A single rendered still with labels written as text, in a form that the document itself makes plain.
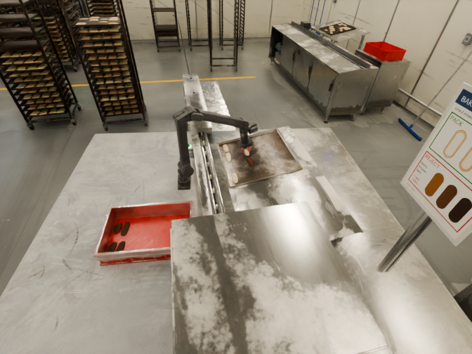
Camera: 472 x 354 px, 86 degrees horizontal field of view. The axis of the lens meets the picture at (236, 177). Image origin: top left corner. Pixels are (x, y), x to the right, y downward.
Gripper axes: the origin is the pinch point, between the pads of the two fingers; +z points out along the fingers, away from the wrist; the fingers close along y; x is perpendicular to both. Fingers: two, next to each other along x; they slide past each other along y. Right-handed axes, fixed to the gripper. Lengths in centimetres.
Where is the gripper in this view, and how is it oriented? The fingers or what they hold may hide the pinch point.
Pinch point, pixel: (246, 152)
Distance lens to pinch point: 186.4
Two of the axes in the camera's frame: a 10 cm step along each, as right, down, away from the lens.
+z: 1.3, 7.2, 6.8
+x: -3.6, -6.1, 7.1
